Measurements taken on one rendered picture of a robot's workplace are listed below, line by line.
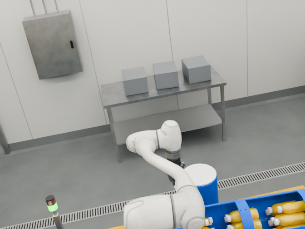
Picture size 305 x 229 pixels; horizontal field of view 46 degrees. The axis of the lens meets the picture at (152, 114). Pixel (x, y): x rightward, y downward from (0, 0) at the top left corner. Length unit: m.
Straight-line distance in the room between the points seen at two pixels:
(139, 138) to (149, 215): 0.56
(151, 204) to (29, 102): 4.33
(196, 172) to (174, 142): 1.10
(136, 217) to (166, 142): 0.59
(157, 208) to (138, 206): 0.07
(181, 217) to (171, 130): 0.58
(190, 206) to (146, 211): 0.17
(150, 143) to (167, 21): 3.56
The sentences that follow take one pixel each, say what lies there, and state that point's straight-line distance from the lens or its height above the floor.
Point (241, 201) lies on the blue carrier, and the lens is 2.42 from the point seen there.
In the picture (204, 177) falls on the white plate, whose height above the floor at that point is 1.04.
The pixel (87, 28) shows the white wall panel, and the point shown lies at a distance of 5.17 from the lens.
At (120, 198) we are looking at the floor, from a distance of 4.46.
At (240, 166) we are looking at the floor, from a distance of 4.74.
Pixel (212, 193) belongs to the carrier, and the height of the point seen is 0.92.
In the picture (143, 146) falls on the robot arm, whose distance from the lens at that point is 1.85.
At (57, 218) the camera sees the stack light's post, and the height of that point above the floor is 1.08.
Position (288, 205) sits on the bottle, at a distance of 2.50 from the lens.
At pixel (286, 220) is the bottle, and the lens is 2.48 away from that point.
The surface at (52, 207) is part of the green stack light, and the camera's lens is 2.71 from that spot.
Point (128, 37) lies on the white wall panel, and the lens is 5.23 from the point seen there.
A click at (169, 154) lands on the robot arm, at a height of 1.75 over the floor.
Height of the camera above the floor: 2.87
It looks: 28 degrees down
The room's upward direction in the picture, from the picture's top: 9 degrees counter-clockwise
